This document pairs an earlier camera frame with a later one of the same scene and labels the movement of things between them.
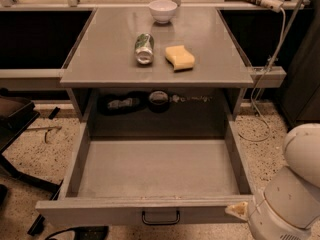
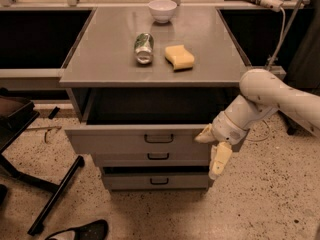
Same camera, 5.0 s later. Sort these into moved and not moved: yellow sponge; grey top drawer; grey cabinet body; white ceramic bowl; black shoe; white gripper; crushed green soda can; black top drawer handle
Moved: white gripper; grey top drawer; black top drawer handle
Not moved: black shoe; yellow sponge; white ceramic bowl; crushed green soda can; grey cabinet body
